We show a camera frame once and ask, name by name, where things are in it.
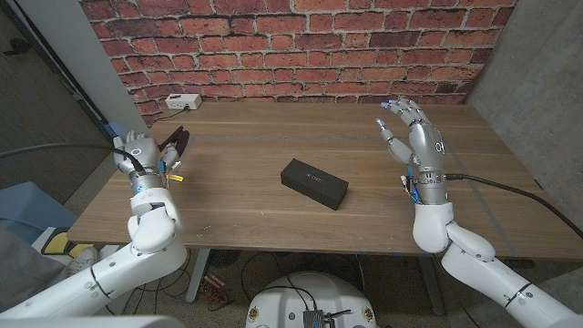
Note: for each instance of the black stapler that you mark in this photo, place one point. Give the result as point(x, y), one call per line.
point(175, 139)

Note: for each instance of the black round floor grille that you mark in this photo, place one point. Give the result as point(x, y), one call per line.
point(225, 257)

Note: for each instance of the blue seat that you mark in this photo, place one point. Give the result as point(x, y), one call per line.
point(27, 205)

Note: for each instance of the white yellow black floor mat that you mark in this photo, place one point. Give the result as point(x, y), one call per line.
point(64, 243)

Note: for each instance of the person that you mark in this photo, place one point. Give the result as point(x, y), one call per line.
point(27, 269)

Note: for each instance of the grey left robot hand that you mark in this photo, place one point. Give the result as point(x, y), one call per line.
point(143, 157)

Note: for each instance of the red brick print backdrop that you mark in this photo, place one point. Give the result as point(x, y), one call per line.
point(296, 54)

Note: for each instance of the grey module on robot base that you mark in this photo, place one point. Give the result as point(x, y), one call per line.
point(314, 319)

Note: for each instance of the grey table leg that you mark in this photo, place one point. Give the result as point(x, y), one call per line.
point(432, 287)
point(198, 278)

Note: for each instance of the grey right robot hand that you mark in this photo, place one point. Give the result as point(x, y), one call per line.
point(423, 146)

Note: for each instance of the dark grey panelled door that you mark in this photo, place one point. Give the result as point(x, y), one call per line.
point(36, 127)

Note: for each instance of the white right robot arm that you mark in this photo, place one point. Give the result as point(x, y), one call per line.
point(478, 264)

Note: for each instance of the white power strip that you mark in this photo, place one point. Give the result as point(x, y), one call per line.
point(182, 101)

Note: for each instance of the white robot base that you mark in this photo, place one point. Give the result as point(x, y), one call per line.
point(291, 300)

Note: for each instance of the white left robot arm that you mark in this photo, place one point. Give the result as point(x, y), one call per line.
point(114, 264)

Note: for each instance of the black rectangular box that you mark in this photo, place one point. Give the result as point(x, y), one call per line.
point(314, 182)

